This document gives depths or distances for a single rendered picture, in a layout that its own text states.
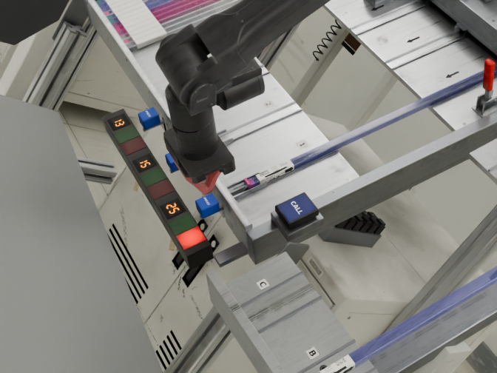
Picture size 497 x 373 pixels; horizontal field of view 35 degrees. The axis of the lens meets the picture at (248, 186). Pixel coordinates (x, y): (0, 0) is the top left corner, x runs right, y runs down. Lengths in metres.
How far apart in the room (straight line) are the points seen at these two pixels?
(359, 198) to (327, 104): 2.51
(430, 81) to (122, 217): 0.87
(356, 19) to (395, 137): 1.97
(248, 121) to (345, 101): 2.34
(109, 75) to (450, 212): 1.44
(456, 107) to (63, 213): 0.64
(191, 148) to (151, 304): 0.79
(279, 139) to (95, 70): 1.52
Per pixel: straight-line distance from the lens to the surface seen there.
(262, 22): 0.93
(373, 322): 1.54
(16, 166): 1.20
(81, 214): 1.18
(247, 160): 1.23
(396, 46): 1.42
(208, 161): 1.06
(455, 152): 1.27
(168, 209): 1.20
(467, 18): 1.43
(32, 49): 2.07
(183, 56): 0.94
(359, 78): 3.60
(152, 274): 1.79
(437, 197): 3.26
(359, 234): 1.58
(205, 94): 0.95
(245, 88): 1.02
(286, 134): 1.26
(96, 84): 2.74
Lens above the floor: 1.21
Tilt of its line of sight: 23 degrees down
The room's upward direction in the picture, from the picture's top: 35 degrees clockwise
